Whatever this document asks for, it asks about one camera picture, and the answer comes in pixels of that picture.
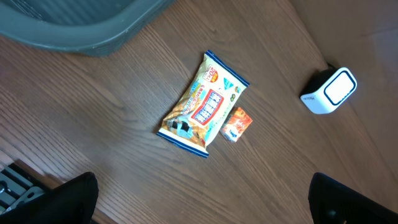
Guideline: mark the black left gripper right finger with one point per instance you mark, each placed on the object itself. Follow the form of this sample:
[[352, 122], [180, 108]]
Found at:
[[332, 202]]

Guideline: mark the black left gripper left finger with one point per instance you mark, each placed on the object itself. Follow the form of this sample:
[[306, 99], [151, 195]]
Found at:
[[73, 202]]

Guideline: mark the small orange packet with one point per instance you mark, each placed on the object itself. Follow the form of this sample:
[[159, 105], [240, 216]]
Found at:
[[236, 123]]

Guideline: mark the gold blue wipes packet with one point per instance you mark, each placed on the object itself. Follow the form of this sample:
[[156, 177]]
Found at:
[[197, 117]]

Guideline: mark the white barcode scanner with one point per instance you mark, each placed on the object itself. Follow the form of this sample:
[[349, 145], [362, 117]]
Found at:
[[327, 90]]

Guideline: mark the grey plastic shopping basket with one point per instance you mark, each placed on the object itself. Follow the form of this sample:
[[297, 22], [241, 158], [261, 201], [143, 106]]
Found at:
[[90, 27]]

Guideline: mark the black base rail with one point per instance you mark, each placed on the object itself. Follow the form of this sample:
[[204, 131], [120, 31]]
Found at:
[[18, 188]]

